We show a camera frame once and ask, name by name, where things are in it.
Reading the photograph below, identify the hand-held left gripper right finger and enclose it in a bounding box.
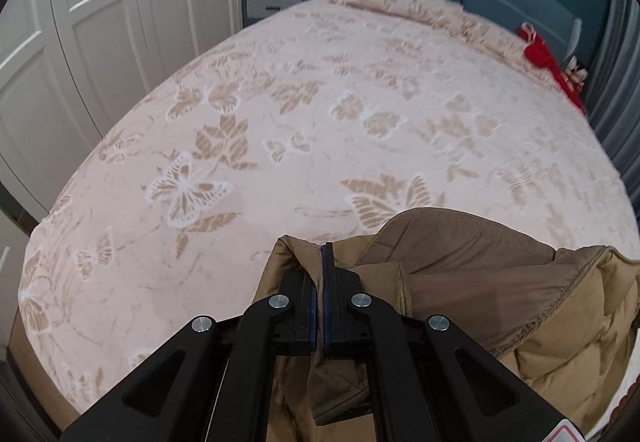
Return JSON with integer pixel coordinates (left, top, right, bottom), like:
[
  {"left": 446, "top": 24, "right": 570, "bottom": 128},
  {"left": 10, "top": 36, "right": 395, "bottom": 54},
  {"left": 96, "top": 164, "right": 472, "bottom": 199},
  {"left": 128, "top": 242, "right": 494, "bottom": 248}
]
[{"left": 320, "top": 242, "right": 586, "bottom": 442}]

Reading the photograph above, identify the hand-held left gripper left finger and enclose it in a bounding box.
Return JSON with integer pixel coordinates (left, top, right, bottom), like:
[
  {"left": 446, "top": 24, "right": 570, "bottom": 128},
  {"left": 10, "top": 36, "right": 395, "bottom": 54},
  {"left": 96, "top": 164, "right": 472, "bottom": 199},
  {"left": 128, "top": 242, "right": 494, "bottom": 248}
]
[{"left": 60, "top": 267, "right": 318, "bottom": 442}]

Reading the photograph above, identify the brown quilted jacket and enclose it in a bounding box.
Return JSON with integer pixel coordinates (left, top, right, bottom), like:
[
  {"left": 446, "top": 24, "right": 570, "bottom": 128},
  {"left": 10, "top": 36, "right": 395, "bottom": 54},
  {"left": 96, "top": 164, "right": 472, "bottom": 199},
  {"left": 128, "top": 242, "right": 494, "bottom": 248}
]
[{"left": 255, "top": 207, "right": 640, "bottom": 442}]

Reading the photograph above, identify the pink butterfly print bedspread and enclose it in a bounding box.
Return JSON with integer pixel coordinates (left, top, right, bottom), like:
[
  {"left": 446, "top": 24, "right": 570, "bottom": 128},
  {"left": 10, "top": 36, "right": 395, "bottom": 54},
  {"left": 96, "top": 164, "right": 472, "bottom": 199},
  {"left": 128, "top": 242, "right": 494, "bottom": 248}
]
[{"left": 17, "top": 0, "right": 637, "bottom": 418}]

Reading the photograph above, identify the grey blue nightstand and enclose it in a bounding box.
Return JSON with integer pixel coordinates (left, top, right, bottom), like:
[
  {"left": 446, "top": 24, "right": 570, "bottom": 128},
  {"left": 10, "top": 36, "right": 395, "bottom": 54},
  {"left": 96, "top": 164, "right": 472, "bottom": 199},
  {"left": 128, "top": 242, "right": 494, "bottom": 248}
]
[{"left": 242, "top": 0, "right": 316, "bottom": 29}]

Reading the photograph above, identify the red garment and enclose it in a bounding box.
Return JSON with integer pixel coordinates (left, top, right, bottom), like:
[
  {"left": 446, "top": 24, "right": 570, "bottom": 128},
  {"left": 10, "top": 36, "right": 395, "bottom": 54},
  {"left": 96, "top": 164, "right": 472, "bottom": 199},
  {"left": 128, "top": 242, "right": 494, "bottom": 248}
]
[{"left": 517, "top": 22, "right": 589, "bottom": 116}]

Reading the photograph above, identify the small plush doll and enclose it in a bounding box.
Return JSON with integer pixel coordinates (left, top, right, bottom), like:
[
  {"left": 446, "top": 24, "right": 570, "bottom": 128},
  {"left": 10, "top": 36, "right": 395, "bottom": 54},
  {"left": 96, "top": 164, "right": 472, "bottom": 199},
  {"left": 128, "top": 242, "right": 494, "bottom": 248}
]
[{"left": 564, "top": 56, "right": 591, "bottom": 89}]

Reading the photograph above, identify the grey pleated curtain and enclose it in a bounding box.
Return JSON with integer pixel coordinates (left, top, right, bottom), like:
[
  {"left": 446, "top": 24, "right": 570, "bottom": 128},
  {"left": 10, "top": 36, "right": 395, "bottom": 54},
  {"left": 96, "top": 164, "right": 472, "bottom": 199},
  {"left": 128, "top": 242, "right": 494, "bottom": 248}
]
[{"left": 582, "top": 0, "right": 640, "bottom": 219}]

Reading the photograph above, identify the white panelled wardrobe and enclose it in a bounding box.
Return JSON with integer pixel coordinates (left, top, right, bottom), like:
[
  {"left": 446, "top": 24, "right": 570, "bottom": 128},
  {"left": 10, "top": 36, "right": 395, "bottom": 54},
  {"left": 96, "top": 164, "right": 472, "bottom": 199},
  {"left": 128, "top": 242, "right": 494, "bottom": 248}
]
[{"left": 0, "top": 0, "right": 274, "bottom": 234}]

